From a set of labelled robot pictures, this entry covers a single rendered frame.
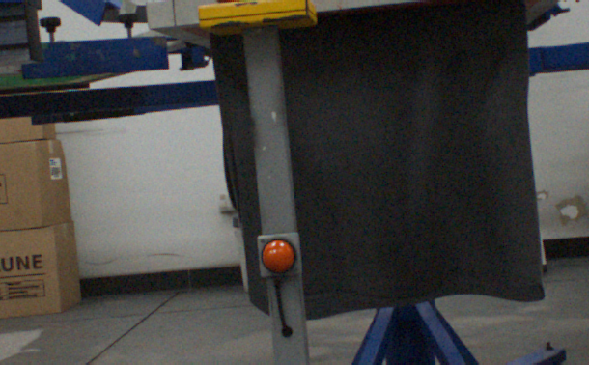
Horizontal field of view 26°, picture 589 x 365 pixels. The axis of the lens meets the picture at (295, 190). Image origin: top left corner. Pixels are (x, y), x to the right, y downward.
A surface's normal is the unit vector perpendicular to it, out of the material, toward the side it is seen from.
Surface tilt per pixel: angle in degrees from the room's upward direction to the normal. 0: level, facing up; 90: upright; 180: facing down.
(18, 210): 93
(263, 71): 90
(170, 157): 90
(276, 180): 90
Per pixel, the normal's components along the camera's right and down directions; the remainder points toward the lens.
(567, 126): -0.09, 0.06
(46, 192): 0.98, -0.07
